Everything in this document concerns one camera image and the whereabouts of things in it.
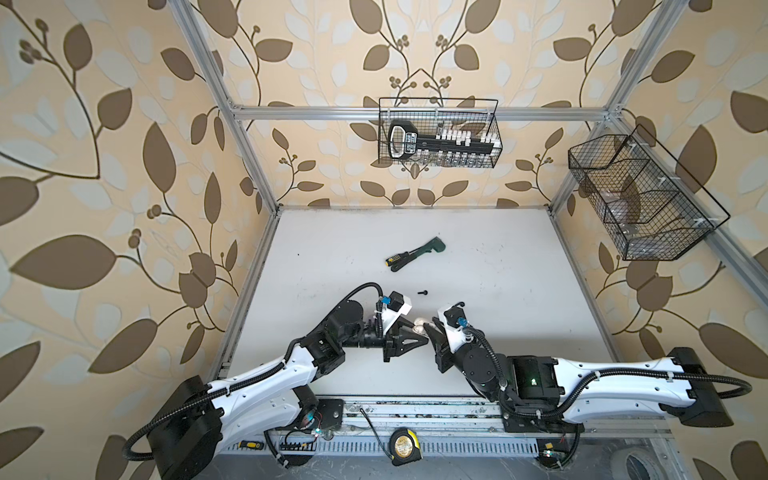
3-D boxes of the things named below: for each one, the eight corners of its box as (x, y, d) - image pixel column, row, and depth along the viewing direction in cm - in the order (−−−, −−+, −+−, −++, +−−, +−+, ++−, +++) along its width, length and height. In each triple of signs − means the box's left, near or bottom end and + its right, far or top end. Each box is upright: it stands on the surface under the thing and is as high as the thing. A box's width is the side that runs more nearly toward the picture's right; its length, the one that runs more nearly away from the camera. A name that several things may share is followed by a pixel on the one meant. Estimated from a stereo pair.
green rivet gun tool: (390, 273, 104) (390, 269, 102) (383, 261, 107) (383, 258, 105) (446, 250, 110) (447, 246, 109) (438, 239, 114) (439, 236, 112)
